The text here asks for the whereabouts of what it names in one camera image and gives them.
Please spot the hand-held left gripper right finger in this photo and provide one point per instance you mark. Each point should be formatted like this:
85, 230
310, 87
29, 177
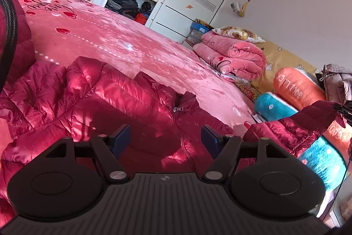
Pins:
209, 141

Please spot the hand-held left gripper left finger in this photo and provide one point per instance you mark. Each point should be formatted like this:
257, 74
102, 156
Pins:
121, 141

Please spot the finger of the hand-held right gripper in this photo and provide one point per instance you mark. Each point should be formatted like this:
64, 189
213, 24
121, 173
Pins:
347, 111

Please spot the red puffer jacket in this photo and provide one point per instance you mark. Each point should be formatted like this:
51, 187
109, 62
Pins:
110, 97

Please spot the pile of dark clothes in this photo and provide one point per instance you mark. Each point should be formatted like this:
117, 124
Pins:
126, 6

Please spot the grey coat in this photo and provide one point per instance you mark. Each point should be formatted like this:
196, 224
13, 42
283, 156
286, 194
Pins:
335, 83

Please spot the orange bolster pillow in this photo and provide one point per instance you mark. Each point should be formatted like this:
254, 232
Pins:
297, 86

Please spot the red patterned cloth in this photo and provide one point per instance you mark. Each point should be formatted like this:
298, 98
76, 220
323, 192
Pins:
247, 90

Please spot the teal bolster pillow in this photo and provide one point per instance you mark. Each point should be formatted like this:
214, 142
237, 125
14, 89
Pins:
275, 107

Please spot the yellow star print headboard cover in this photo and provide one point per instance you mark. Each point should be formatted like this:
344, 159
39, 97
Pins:
286, 58

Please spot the folded pink quilt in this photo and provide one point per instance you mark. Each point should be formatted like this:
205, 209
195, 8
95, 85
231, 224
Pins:
233, 58

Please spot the pink heart print bed blanket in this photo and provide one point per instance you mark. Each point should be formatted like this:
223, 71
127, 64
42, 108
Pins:
123, 42

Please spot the stack of blue shoe boxes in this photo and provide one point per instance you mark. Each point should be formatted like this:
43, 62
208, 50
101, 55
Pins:
199, 31

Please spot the floral pillow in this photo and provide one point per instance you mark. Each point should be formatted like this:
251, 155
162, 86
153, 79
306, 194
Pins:
239, 34

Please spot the wall hook with hanging items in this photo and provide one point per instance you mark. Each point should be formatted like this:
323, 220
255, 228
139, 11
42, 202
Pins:
240, 8

